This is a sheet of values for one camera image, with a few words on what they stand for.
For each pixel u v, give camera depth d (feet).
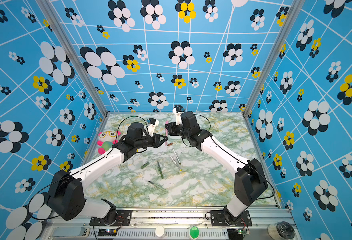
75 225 2.38
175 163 3.04
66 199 1.40
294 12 2.27
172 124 2.27
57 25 2.44
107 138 3.15
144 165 3.01
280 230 2.03
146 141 2.28
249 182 1.42
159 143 2.37
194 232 2.04
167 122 2.38
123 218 2.38
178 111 2.33
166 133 2.58
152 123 2.37
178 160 3.07
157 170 2.93
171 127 2.27
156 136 2.37
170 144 3.28
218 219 2.37
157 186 2.76
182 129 2.22
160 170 2.94
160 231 2.10
